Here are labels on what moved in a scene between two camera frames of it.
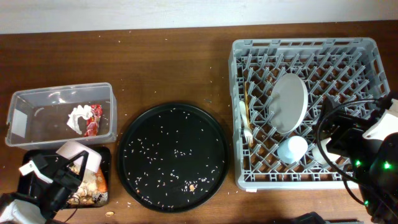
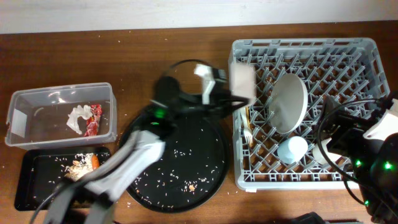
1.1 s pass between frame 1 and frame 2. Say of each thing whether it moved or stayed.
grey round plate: stayed
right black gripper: stayed
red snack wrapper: stayed
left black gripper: moved
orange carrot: moved
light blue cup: stayed
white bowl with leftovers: moved
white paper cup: stayed
